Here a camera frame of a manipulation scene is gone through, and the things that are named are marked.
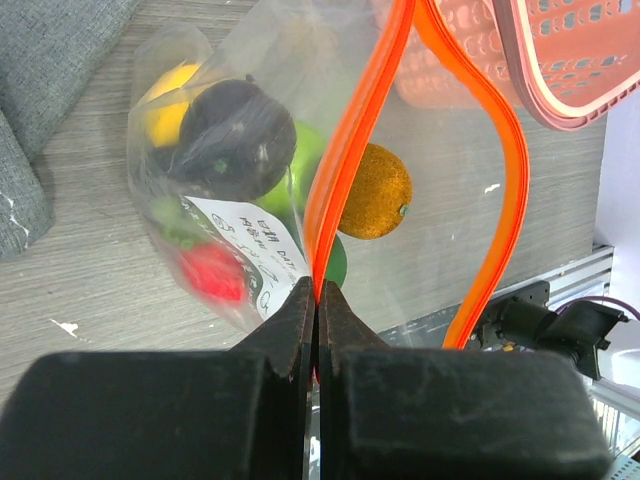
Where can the brown kiwi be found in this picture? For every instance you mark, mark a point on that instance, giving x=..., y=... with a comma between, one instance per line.
x=380, y=195

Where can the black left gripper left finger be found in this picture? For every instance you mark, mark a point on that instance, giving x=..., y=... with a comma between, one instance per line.
x=242, y=413

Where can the clear zip bag orange zipper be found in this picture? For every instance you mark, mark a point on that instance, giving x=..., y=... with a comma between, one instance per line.
x=359, y=72

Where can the yellow pear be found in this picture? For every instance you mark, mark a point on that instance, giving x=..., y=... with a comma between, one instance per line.
x=163, y=121

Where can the grey cloth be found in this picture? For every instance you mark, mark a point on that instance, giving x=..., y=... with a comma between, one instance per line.
x=49, y=50

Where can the red apple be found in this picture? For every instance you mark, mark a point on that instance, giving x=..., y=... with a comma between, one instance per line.
x=214, y=272

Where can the green apple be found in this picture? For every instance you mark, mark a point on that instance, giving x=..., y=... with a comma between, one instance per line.
x=291, y=192

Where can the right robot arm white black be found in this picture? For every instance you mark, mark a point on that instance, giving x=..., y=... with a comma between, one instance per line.
x=576, y=330

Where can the dark plum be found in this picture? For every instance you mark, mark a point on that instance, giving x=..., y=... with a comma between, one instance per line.
x=235, y=141

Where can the pink plastic basket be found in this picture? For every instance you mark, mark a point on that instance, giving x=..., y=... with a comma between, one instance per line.
x=566, y=62

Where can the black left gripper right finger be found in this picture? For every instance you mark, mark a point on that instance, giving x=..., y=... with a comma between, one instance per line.
x=408, y=413

